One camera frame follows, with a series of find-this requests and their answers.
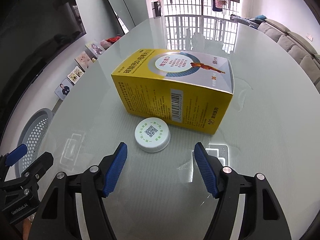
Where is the checkered blanket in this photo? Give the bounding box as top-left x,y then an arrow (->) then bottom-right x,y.
230,14 -> 260,29

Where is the ornate white photo frame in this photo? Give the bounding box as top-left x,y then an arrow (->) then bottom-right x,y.
67,66 -> 85,83

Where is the tall leaning mirror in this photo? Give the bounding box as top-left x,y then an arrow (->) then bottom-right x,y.
98,0 -> 137,34

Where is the white bottle cap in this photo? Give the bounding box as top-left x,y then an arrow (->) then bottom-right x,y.
134,117 -> 171,153

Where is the grey-blue perforated basket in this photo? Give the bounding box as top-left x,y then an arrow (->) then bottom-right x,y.
14,108 -> 54,178

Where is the baby photo frame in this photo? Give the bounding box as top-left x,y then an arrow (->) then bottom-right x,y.
75,51 -> 97,69

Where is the dark-suit portrait photo frame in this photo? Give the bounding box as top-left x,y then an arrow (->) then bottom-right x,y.
54,78 -> 73,99

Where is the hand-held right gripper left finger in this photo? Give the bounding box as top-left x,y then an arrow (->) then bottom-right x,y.
32,142 -> 128,240

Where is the yellow medicine box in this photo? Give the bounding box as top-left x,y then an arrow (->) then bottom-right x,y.
111,48 -> 235,135

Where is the child photo frame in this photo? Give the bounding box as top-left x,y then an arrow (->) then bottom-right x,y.
85,39 -> 106,55

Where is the small hanging drying rack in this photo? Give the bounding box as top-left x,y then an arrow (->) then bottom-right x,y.
211,0 -> 229,12

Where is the black television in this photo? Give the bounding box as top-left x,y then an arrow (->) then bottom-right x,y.
0,0 -> 87,98

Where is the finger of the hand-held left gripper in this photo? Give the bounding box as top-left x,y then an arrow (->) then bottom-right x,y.
0,144 -> 28,170
21,151 -> 54,183

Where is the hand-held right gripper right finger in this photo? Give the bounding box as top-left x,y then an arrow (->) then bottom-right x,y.
194,142 -> 287,240

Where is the grey TV cabinet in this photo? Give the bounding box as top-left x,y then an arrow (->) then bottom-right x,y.
51,34 -> 130,110

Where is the grey sofa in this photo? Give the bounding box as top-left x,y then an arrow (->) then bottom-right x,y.
257,19 -> 320,90

